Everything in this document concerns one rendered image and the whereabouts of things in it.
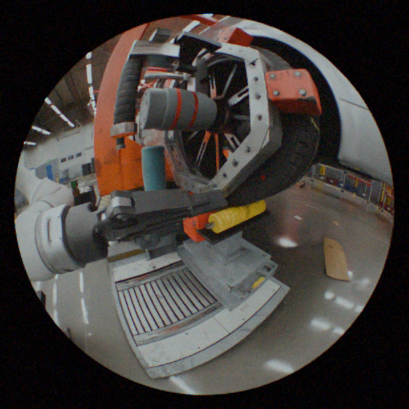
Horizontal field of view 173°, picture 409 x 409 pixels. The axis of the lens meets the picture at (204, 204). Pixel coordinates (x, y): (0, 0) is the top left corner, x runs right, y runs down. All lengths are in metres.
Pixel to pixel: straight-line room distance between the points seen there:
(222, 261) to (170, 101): 0.65
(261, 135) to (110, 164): 0.73
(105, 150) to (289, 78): 0.81
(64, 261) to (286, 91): 0.38
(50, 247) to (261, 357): 0.77
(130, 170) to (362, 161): 0.96
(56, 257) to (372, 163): 0.55
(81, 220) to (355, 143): 0.49
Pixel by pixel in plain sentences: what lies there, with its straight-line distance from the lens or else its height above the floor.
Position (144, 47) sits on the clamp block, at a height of 0.92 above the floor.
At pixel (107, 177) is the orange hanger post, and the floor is 0.62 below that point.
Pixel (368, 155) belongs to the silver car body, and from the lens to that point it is 0.39.
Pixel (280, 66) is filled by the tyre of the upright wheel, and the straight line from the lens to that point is 0.40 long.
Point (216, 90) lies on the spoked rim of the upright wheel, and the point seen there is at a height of 0.96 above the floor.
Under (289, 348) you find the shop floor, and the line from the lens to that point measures 0.82.
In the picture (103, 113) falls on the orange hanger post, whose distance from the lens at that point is 0.87.
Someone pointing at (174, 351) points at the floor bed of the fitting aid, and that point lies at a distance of 0.65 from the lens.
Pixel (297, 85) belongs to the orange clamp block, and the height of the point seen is 0.85.
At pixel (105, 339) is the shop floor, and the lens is 0.87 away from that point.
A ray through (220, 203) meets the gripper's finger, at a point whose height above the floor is 0.63.
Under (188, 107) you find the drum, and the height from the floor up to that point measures 0.84.
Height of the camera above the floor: 0.72
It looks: 23 degrees down
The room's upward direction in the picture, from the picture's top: straight up
